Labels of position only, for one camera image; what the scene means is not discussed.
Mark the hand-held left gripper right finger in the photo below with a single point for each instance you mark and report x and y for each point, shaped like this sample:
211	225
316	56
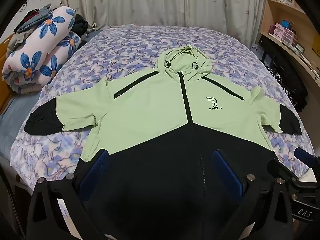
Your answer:
228	172

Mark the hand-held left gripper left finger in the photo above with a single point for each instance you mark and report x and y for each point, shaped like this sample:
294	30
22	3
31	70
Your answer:
93	172

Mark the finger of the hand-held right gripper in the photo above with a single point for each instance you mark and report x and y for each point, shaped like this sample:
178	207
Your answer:
305	155

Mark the green and black hooded jacket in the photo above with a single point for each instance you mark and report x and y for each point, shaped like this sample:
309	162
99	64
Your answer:
140	100

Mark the dark bundled clothes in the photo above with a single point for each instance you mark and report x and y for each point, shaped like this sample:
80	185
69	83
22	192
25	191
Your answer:
80	26

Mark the pile of grey and red clothes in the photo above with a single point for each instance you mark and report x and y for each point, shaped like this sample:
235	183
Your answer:
32	21

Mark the grey bed sheet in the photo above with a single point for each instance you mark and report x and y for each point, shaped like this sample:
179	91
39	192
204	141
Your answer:
15	120

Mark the pink storage drawer boxes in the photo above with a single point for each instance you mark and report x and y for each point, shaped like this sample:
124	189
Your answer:
285	35

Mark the purple floral fleece blanket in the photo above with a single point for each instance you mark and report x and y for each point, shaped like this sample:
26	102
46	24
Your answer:
125	50

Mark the rolled quilt with blue flowers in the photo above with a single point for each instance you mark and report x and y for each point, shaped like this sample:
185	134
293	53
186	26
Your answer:
37	55

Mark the wooden desk with shelves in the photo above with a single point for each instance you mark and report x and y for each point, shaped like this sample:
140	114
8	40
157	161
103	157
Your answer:
272	17

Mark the white patterned curtain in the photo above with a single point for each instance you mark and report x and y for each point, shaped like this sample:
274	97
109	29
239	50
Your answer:
150	0

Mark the wooden bed frame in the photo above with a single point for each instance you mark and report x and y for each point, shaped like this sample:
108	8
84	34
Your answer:
5	55

